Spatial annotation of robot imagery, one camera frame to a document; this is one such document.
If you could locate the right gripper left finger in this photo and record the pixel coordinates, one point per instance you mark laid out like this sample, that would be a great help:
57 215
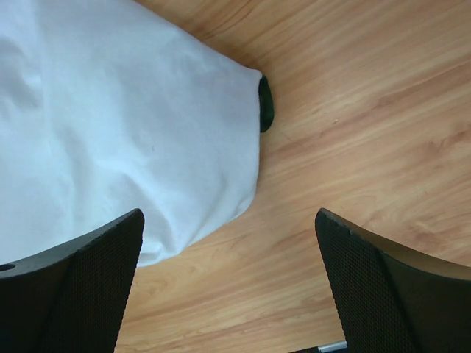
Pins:
72 297

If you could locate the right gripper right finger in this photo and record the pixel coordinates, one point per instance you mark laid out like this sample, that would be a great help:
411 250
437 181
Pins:
389 297

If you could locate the white green raglan t-shirt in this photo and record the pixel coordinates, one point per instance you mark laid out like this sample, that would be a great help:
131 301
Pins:
107 107

